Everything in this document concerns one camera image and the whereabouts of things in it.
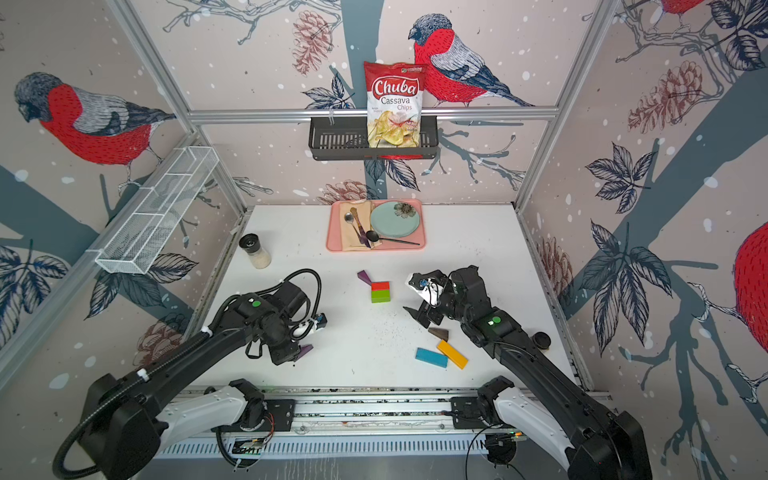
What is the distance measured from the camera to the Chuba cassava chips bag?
850 mm

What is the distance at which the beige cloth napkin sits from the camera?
42.9 inches

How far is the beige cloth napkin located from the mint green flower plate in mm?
27
